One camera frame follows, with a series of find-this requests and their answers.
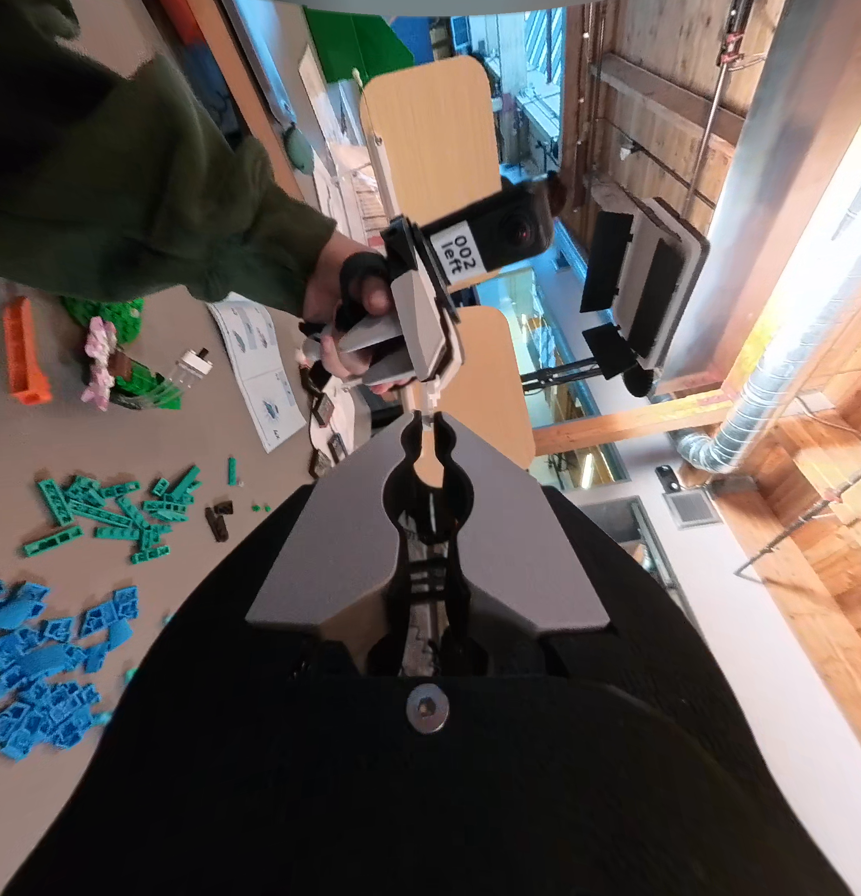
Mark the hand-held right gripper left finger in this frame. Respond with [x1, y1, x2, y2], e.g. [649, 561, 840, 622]
[245, 411, 423, 674]

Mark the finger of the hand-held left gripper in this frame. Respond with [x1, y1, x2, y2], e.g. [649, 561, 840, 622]
[390, 268, 449, 382]
[437, 323, 466, 385]

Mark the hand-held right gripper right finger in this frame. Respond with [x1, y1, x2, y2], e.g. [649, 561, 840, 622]
[434, 412, 610, 662]

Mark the person's left forearm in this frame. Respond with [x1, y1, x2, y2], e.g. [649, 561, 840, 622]
[0, 0, 337, 316]

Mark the pile of teal lego bricks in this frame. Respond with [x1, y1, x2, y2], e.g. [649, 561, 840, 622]
[21, 463, 204, 565]

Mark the green lego flower model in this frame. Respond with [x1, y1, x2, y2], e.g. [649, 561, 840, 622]
[60, 297, 215, 412]

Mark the pile of blue lego bricks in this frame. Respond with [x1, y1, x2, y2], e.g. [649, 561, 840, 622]
[0, 580, 139, 763]

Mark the person's left hand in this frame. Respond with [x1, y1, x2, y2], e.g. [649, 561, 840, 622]
[303, 232, 405, 399]

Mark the teal round object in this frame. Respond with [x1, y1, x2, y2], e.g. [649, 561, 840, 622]
[284, 122, 314, 175]

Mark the instruction booklet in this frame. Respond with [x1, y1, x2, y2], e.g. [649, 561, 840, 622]
[207, 295, 309, 454]

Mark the green panel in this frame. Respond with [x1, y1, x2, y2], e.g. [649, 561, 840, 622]
[305, 7, 415, 75]

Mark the black studio light stand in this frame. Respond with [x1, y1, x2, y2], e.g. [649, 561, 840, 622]
[521, 197, 711, 397]

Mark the orange brick separator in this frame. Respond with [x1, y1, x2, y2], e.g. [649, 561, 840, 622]
[2, 296, 54, 407]

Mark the wall vent grille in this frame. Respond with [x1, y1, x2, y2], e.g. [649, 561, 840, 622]
[665, 490, 722, 530]

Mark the silver flexible duct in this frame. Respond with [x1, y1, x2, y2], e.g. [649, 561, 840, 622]
[672, 161, 861, 477]

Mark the large metal duct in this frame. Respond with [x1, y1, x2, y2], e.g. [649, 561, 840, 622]
[654, 0, 861, 382]

